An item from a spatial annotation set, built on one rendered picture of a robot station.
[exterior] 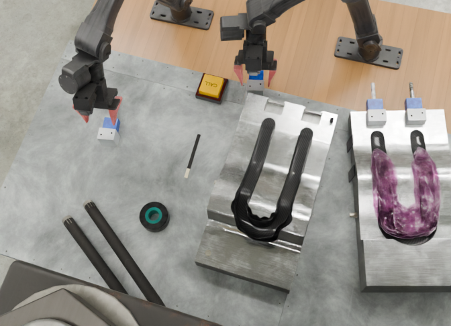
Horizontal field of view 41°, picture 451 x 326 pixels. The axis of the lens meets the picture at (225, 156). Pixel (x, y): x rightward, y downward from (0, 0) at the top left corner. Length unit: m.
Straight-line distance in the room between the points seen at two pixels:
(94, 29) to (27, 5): 1.68
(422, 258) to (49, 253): 1.00
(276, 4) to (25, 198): 0.90
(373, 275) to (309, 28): 0.81
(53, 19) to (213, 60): 1.38
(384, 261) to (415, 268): 0.08
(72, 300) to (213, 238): 1.23
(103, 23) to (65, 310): 1.20
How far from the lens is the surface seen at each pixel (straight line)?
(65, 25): 3.08
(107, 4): 1.56
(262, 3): 1.61
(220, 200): 1.57
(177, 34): 1.96
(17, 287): 0.47
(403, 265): 1.58
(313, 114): 1.73
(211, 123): 1.79
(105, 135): 1.78
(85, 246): 1.70
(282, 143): 1.67
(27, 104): 2.93
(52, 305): 0.41
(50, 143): 1.88
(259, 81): 1.79
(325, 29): 1.95
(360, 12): 1.68
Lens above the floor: 2.43
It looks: 69 degrees down
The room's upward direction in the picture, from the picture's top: 11 degrees counter-clockwise
